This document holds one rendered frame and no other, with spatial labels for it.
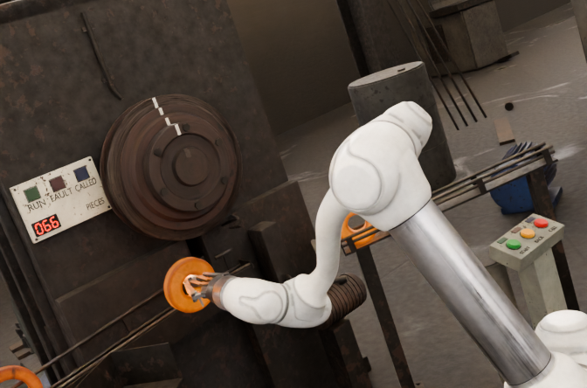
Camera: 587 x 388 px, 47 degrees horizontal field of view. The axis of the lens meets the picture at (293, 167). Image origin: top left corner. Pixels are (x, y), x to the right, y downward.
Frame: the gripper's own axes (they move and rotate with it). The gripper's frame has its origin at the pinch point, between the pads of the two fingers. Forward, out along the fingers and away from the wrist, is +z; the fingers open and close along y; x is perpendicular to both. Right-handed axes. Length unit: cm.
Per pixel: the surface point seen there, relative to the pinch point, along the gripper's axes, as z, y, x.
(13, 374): 24, -48, -9
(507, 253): -50, 75, -23
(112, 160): 24.0, 0.3, 36.3
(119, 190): 23.6, -1.3, 26.9
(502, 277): -40, 83, -36
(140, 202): 21.5, 2.8, 21.4
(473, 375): -13, 87, -84
